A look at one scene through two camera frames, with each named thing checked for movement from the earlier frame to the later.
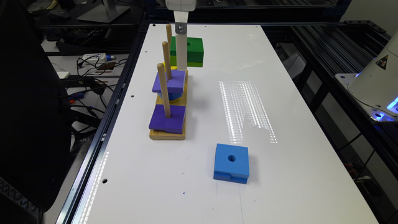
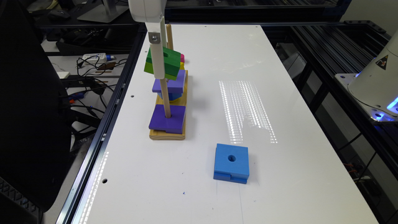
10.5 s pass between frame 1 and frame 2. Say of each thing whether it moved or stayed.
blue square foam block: stayed
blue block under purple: stayed
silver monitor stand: stayed
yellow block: moved
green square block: moved
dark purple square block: stayed
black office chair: stayed
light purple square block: stayed
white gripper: moved
